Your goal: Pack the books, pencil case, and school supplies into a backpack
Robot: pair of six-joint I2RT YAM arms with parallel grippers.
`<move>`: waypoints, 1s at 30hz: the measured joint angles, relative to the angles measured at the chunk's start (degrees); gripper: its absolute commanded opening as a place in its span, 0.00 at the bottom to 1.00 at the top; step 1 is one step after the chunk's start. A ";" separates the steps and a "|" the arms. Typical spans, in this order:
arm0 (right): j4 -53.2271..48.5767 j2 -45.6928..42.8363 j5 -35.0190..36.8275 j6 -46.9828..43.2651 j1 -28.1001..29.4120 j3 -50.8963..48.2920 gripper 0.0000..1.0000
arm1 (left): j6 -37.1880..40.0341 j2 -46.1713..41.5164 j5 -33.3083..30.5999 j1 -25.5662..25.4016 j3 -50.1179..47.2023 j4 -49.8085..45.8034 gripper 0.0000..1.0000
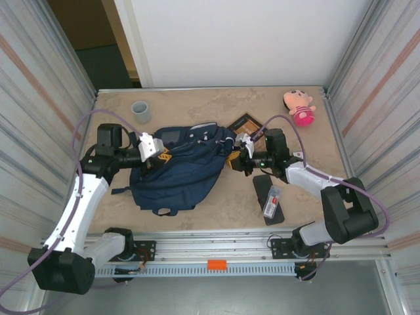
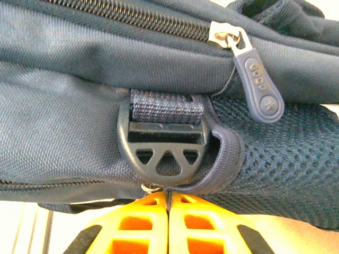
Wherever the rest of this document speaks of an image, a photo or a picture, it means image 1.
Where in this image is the navy blue backpack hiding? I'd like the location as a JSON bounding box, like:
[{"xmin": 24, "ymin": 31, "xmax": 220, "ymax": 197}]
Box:
[{"xmin": 111, "ymin": 121, "xmax": 238, "ymax": 217}]

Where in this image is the brown black book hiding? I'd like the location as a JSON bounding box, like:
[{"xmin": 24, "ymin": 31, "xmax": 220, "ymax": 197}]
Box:
[{"xmin": 226, "ymin": 113, "xmax": 264, "ymax": 144}]

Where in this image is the black pencil case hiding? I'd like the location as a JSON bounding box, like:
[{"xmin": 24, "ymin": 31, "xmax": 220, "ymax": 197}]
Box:
[{"xmin": 252, "ymin": 174, "xmax": 285, "ymax": 226}]

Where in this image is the clear box with red label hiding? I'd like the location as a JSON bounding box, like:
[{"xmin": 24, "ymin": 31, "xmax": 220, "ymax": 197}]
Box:
[{"xmin": 262, "ymin": 185, "xmax": 283, "ymax": 218}]

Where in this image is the pink plush doll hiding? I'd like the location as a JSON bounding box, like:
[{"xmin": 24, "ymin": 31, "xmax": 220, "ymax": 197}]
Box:
[{"xmin": 282, "ymin": 91, "xmax": 318, "ymax": 128}]

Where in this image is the grey plastic cup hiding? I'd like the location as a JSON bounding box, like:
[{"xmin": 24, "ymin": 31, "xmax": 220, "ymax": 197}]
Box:
[{"xmin": 131, "ymin": 100, "xmax": 152, "ymax": 125}]

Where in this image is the aluminium mounting rail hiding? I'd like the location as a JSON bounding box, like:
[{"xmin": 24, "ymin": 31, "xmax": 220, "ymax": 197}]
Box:
[{"xmin": 41, "ymin": 229, "xmax": 393, "ymax": 261}]

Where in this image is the grey slotted cable duct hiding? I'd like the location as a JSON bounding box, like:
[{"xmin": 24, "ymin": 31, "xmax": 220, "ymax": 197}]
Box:
[{"xmin": 80, "ymin": 262, "xmax": 298, "ymax": 278}]

